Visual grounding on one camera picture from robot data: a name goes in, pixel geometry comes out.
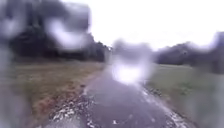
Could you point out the wet grey asphalt path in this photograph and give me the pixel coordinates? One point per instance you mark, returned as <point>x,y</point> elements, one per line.
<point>120,103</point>

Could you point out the green grass field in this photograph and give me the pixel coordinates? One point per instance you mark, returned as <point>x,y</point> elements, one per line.
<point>176,81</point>

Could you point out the distant dark tree line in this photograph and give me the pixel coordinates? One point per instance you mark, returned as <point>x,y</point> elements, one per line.
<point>180,53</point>

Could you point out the brownish grass field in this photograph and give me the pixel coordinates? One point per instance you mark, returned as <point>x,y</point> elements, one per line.
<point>50,80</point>

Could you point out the dark wood of trees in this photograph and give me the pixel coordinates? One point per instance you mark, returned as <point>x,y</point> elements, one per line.
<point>40,43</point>

